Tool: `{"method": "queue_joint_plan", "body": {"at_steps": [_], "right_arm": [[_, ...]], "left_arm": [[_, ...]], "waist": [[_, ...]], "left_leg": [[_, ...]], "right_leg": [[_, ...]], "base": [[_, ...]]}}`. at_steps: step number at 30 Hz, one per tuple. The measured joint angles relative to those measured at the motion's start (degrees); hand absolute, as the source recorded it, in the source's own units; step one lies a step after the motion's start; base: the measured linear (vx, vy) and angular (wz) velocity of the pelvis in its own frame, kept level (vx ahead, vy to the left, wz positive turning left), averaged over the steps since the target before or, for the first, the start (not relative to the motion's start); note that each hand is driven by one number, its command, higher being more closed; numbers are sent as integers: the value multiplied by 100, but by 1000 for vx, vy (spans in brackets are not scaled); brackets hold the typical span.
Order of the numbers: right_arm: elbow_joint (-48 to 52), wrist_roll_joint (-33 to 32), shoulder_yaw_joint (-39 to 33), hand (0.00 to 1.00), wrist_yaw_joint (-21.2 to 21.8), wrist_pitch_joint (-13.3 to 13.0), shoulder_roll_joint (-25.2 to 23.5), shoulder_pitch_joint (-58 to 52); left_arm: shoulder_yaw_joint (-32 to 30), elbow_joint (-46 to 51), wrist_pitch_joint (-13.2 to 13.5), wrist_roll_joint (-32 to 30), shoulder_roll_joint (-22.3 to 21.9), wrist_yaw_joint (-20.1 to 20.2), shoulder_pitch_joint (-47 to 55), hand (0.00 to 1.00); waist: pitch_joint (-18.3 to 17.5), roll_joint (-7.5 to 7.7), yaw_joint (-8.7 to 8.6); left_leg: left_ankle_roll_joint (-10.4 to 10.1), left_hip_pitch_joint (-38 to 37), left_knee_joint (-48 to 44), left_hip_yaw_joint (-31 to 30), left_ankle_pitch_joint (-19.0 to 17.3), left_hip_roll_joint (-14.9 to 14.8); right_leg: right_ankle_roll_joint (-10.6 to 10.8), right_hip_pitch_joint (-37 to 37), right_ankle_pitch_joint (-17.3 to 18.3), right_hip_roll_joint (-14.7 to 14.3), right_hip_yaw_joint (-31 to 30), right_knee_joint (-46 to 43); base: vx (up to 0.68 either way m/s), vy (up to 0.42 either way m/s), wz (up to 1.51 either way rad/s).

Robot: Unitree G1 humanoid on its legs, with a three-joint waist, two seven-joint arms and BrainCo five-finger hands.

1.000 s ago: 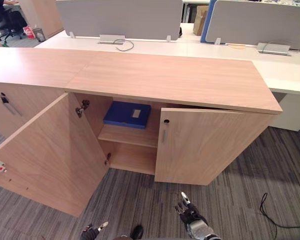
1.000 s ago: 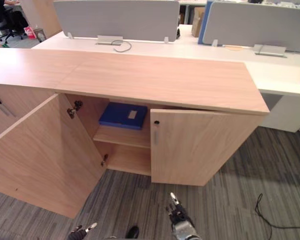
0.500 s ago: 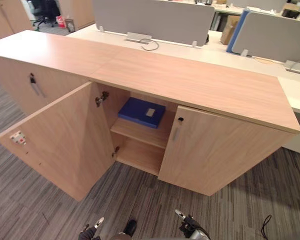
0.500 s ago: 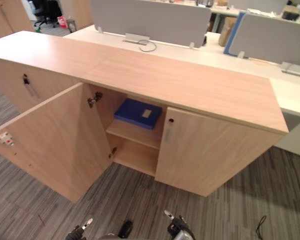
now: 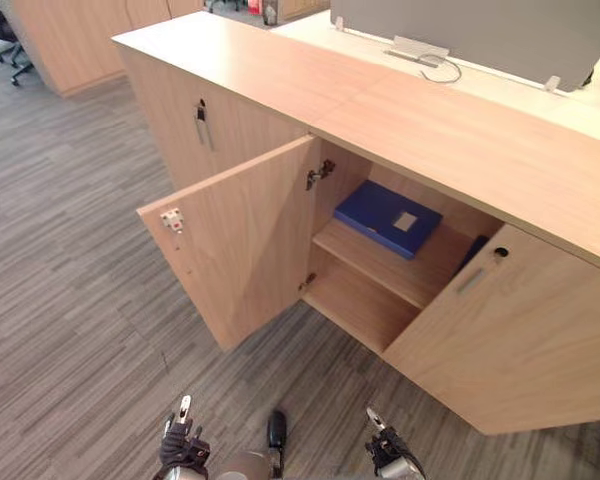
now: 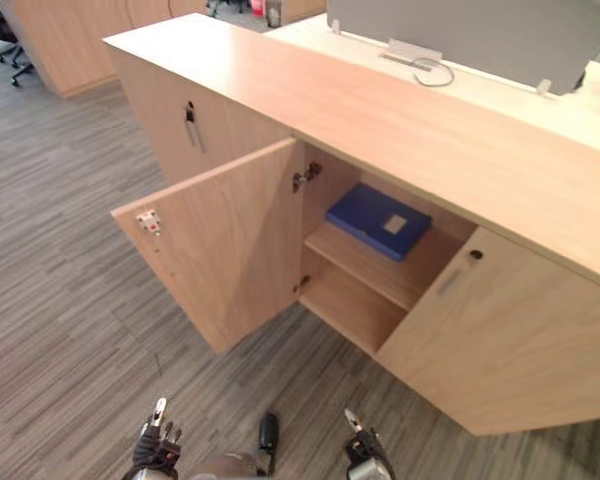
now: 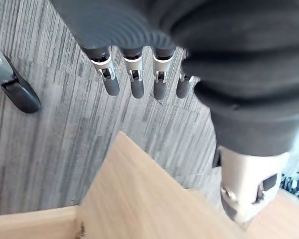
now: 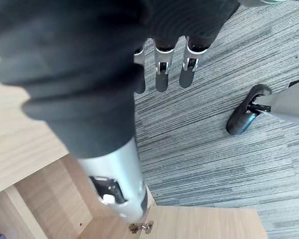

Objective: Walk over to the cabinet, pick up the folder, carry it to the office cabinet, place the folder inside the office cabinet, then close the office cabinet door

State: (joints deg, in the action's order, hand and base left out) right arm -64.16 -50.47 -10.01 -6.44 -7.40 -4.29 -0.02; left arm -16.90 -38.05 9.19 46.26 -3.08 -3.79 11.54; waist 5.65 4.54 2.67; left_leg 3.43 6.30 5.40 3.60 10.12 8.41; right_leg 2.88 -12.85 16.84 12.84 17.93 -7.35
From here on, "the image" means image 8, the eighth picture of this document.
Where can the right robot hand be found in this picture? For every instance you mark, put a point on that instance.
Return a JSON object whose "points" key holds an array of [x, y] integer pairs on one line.
{"points": [[72, 74]]}

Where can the light wooden office cabinet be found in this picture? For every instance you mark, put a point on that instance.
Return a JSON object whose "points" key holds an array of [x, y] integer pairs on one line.
{"points": [[20, 139]]}

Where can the metal cabinet door hinge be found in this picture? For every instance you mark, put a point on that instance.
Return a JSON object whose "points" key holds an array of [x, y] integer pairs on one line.
{"points": [[141, 227]]}

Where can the light wooden cabinet door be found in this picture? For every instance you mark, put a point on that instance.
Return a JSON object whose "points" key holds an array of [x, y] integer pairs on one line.
{"points": [[189, 224]]}

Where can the dark robot foot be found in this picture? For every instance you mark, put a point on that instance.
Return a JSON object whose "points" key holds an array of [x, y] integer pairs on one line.
{"points": [[246, 110]]}

